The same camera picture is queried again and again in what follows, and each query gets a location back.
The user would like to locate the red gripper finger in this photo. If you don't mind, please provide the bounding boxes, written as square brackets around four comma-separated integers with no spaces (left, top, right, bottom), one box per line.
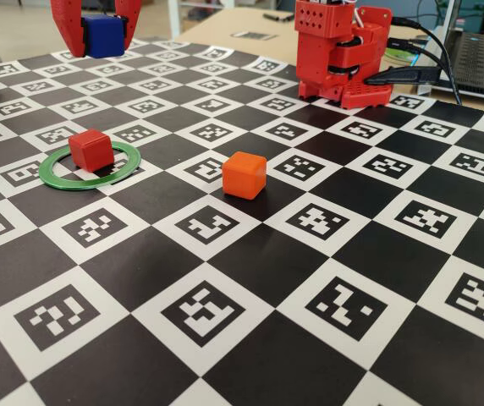
[115,0,142,51]
[50,0,86,59]

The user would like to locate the blue cube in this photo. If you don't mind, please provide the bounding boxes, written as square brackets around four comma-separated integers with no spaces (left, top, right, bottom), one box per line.
[81,14,125,59]

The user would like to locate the red cube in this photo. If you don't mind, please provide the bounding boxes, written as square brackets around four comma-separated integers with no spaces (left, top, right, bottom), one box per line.
[68,129,115,173]

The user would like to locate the orange cube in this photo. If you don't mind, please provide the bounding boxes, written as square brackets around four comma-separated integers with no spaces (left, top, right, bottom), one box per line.
[221,151,268,200]

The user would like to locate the white table leg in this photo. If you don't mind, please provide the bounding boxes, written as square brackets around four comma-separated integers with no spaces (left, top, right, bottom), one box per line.
[168,0,182,40]

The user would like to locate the black white marker checkerboard mat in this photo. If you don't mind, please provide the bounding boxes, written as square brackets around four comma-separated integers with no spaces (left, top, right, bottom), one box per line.
[0,37,484,406]

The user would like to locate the black laptop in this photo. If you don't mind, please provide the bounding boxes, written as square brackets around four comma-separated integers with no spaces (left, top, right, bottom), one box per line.
[430,0,484,102]

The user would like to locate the green flat ring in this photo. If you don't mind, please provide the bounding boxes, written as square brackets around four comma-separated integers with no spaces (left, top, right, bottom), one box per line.
[37,140,142,190]

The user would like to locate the black cable with plug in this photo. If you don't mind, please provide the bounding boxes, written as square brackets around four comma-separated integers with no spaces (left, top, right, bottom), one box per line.
[387,37,446,71]

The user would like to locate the thin black cable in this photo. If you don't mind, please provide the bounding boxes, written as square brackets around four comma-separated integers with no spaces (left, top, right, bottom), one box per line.
[391,17,464,106]

